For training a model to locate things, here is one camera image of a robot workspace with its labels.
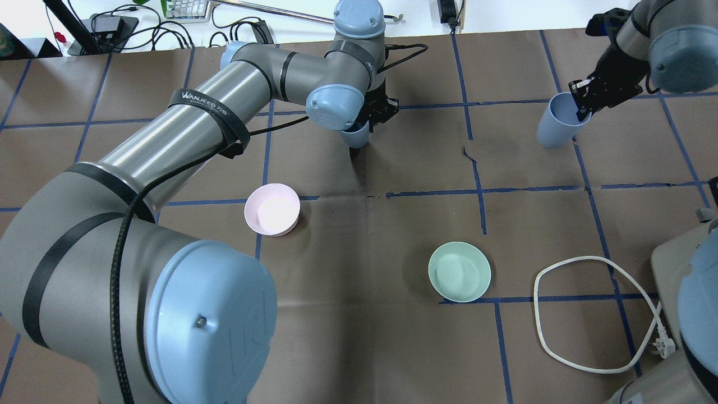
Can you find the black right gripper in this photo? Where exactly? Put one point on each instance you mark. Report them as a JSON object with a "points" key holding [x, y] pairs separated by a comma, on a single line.
{"points": [[612, 74]]}

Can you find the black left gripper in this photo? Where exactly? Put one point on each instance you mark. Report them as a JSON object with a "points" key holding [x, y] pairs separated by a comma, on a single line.
{"points": [[377, 108]]}

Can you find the blue cup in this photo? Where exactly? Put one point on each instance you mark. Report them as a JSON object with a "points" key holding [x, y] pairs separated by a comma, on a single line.
{"points": [[560, 121], [357, 135]]}

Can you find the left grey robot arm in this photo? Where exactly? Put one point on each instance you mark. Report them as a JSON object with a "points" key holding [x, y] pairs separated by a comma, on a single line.
{"points": [[158, 315]]}

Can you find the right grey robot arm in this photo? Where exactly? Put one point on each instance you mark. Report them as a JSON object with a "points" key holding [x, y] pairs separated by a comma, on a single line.
{"points": [[670, 44]]}

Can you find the pink bowl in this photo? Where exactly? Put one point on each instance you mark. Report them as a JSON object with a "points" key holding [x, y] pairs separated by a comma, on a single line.
{"points": [[272, 210]]}

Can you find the metal stand rod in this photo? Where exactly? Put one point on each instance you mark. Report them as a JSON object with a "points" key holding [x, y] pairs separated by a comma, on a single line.
{"points": [[306, 16]]}

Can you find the green bowl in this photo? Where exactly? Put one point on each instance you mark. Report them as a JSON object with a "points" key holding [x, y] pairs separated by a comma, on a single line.
{"points": [[459, 272]]}

